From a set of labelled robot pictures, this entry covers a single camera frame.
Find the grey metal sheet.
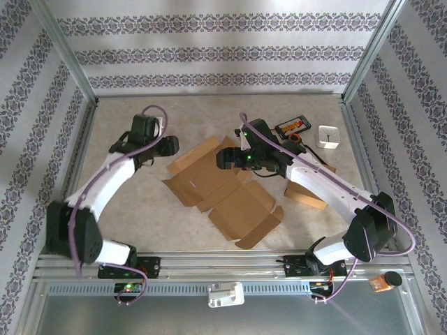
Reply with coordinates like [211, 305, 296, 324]
[33, 292, 418, 335]

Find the orange black small device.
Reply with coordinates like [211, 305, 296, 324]
[369, 271, 403, 292]

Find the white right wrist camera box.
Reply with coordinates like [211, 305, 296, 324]
[234, 121, 253, 150]

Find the white plastic bracket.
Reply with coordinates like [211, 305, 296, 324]
[207, 281, 244, 308]

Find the aluminium frame post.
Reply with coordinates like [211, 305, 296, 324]
[342, 0, 408, 104]
[29, 0, 98, 104]

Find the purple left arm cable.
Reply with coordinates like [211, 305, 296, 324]
[68, 104, 172, 308]

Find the grey slotted cable duct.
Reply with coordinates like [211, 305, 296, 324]
[45, 282, 312, 296]

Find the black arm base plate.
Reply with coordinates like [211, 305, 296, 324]
[284, 254, 348, 279]
[97, 256, 161, 280]

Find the long aluminium mounting rail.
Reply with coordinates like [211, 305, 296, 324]
[33, 250, 409, 282]

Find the brown cardboard box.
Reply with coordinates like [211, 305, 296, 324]
[283, 165, 338, 211]
[161, 135, 284, 249]

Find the aluminium frame rail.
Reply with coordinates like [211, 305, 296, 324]
[96, 91, 345, 103]
[48, 100, 98, 255]
[340, 100, 399, 254]

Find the white square clock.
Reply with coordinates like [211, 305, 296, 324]
[316, 125, 342, 150]

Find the black battery pack yellow label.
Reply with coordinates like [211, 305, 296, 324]
[274, 116, 312, 135]

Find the thin black cord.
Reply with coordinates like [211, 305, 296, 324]
[299, 138, 332, 169]

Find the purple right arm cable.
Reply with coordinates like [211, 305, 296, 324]
[239, 111, 416, 304]

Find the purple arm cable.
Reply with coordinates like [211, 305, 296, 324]
[68, 104, 172, 308]
[239, 111, 416, 304]

